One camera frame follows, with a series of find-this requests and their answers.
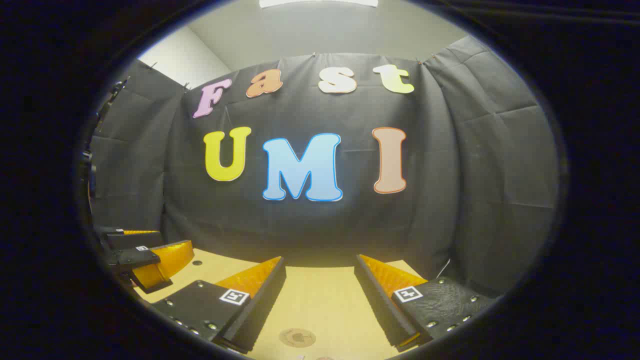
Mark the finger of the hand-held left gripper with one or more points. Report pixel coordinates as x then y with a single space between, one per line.
130 240
165 260

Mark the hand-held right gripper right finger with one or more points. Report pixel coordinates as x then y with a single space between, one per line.
380 305

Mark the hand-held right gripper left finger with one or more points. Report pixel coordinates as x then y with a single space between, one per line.
260 310

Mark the round cork coaster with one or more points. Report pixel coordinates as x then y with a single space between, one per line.
297 337

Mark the wooden desktop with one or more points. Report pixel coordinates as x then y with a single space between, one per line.
320 300

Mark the black backdrop cloth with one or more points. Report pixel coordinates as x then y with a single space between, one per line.
450 175

